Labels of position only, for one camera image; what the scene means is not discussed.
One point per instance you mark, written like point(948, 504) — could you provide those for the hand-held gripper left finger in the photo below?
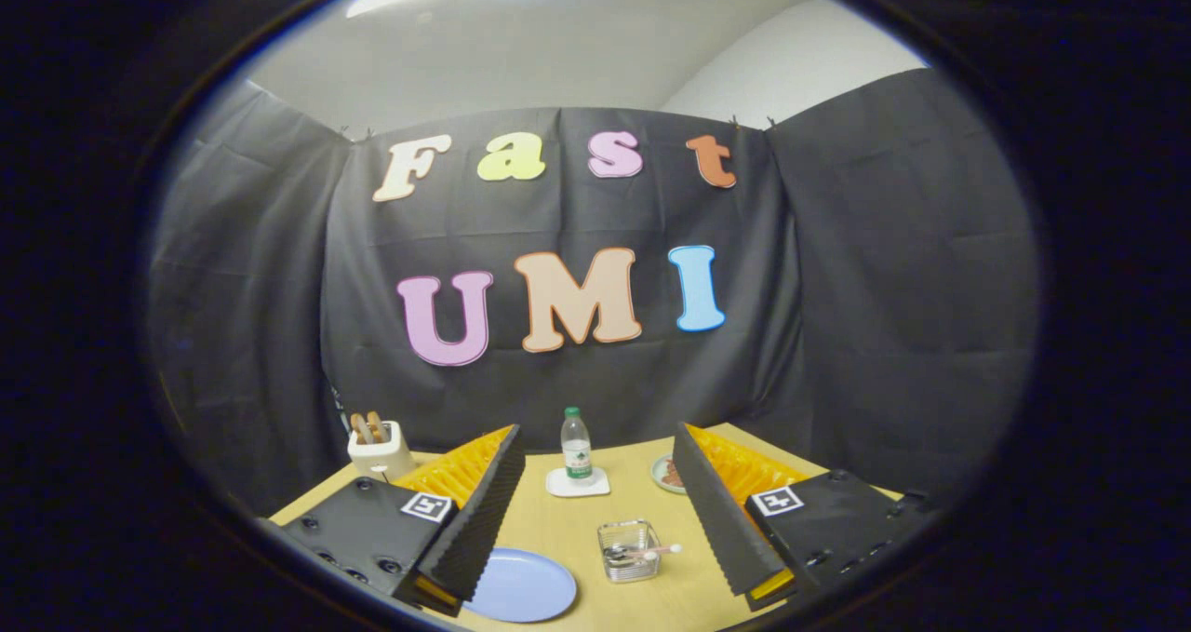
point(479, 511)

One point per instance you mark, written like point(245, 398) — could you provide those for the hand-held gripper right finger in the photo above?
point(716, 511)

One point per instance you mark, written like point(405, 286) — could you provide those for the cooked meat with vegetables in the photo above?
point(672, 474)

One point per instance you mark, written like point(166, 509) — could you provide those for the pale green food plate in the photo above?
point(657, 476)

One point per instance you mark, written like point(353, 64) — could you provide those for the white square coaster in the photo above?
point(558, 488)

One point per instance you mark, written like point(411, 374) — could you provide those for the blue plate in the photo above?
point(521, 585)

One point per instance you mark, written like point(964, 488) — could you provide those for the cream toaster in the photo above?
point(377, 460)

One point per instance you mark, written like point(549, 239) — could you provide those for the clear water bottle green cap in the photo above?
point(577, 450)

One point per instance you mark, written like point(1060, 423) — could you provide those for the brown toast slice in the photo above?
point(376, 425)
point(358, 429)

